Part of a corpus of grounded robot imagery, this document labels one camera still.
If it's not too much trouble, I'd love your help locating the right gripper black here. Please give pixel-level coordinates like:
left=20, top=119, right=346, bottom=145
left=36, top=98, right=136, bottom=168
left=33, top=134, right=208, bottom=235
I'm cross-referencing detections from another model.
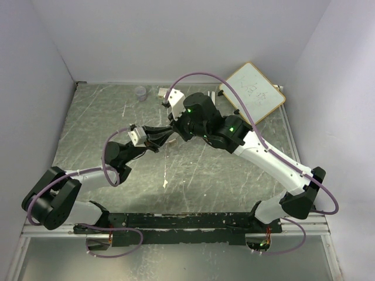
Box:
left=168, top=104, right=209, bottom=142

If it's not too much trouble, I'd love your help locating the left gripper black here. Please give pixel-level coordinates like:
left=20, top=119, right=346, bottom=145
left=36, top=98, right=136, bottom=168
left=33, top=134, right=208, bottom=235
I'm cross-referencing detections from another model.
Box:
left=121, top=124, right=175, bottom=164

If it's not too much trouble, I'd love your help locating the large silver keyring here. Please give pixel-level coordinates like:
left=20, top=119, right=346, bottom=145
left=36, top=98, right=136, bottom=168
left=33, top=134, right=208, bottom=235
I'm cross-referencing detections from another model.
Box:
left=168, top=139, right=177, bottom=145

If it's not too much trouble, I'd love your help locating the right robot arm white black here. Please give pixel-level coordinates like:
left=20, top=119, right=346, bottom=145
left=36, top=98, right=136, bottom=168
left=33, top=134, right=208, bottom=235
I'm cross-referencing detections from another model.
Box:
left=167, top=89, right=325, bottom=233

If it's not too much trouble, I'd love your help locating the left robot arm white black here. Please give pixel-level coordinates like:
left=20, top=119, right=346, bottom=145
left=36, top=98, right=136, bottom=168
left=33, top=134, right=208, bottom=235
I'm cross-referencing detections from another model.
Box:
left=21, top=125, right=173, bottom=234

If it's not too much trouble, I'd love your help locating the white green cardboard box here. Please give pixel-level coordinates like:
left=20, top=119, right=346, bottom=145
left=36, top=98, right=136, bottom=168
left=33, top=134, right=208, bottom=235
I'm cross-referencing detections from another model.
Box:
left=158, top=87, right=170, bottom=100

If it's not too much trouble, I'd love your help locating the clear plastic cup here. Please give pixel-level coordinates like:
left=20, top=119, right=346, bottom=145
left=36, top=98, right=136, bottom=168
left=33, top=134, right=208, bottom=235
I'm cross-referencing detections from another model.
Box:
left=134, top=85, right=147, bottom=101

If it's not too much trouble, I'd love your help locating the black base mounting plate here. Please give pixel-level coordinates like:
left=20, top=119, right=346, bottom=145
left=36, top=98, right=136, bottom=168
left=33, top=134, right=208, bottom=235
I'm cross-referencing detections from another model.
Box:
left=73, top=212, right=282, bottom=247

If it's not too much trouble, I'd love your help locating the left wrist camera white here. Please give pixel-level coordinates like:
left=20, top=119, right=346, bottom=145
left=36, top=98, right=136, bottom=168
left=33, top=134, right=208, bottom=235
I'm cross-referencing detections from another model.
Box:
left=128, top=124, right=146, bottom=147

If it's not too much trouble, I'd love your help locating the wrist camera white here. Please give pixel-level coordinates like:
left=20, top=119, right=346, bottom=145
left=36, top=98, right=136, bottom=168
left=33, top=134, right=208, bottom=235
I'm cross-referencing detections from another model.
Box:
left=162, top=88, right=186, bottom=121
left=128, top=124, right=146, bottom=147

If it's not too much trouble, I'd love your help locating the aluminium rail frame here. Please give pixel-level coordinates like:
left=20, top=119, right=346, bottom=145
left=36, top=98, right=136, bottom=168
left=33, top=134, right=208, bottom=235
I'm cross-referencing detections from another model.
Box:
left=20, top=81, right=331, bottom=237

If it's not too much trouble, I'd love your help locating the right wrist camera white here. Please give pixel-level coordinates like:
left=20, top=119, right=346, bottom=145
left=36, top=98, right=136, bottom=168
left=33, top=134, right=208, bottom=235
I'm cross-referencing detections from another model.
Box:
left=162, top=88, right=186, bottom=121

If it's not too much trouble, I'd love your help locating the small whiteboard yellow frame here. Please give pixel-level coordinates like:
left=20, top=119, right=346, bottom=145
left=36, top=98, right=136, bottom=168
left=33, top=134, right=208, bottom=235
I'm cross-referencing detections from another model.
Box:
left=226, top=62, right=285, bottom=124

